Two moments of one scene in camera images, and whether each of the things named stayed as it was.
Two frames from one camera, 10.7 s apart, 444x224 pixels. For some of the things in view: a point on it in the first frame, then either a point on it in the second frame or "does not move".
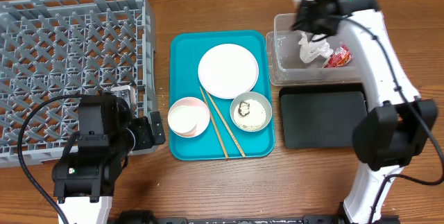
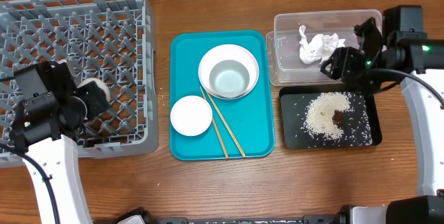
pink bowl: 189,117 does not move
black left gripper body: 143,139 to 95,100
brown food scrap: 243,108 to 337,118
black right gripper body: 303,17 to 342,63
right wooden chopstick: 226,125 does not move
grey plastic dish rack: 52,47 does not move
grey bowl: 250,112 to 229,78
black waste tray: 316,116 does not move
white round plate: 227,70 does not move
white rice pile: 249,114 to 320,112
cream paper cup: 187,117 to 102,85
